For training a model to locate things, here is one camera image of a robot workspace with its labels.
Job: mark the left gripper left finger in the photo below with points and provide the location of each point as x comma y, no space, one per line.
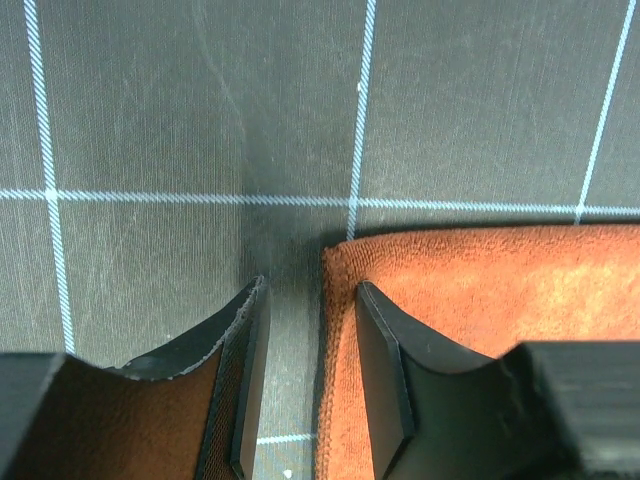
188,409

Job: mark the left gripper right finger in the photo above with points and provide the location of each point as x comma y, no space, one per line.
543,410

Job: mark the brown towel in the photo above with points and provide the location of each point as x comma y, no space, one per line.
486,288

